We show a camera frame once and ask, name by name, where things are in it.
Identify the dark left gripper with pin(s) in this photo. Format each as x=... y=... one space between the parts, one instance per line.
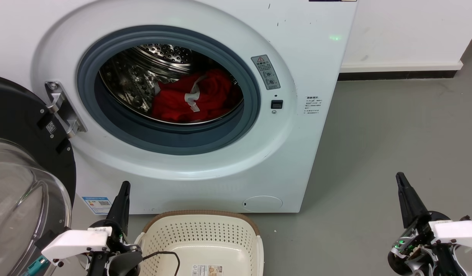
x=121 y=262

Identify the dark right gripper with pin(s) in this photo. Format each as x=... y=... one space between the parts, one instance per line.
x=418 y=239

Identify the red garment with white trim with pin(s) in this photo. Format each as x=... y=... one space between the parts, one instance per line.
x=171 y=103

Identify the cream perforated laundry basket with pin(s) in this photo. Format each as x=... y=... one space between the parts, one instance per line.
x=205 y=237

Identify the stainless steel washing machine drum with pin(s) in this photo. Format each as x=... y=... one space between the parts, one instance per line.
x=132 y=76

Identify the dark washer door with glass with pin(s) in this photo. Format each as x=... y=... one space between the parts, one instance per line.
x=13 y=115

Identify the blue and white energy label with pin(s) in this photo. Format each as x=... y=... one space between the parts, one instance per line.
x=98 y=205

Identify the grey rubber door gasket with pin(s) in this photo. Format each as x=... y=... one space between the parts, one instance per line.
x=167 y=142

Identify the small QR code sticker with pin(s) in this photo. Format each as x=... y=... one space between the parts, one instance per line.
x=51 y=127

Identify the white front-load washing machine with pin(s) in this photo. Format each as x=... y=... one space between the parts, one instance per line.
x=297 y=153

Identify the black baseboard strip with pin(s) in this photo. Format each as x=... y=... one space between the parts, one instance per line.
x=397 y=75

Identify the small printed text sticker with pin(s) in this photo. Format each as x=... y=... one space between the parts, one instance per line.
x=313 y=105

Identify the silver metal door hinge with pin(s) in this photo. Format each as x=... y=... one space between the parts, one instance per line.
x=52 y=86

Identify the round white filter cover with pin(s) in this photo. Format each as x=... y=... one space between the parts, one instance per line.
x=262 y=204

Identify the black door latch socket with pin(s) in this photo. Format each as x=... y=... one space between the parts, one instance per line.
x=276 y=104

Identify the grey warning sticker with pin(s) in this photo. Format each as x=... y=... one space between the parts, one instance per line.
x=266 y=73

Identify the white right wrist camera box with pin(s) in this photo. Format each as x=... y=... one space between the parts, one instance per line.
x=458 y=232

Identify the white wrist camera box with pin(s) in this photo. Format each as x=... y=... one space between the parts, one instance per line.
x=75 y=241
x=458 y=232

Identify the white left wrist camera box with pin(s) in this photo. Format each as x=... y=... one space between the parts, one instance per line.
x=75 y=241

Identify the white wall trim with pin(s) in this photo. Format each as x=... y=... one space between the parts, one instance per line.
x=400 y=66

